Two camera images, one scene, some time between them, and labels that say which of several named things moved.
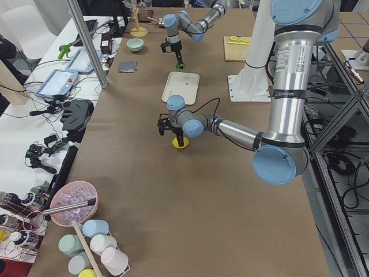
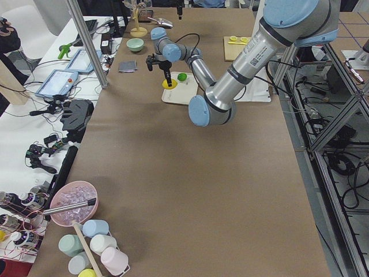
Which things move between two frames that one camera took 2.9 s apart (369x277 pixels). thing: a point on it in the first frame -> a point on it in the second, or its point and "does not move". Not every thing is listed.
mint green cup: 70,244 does not move
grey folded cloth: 128,66 does not move
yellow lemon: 175,143 -> 174,83
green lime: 177,66 -> 181,77
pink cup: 115,261 does not move
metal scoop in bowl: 90,202 does not move
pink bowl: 72,193 does not move
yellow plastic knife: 237,42 does not move
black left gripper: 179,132 -> 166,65
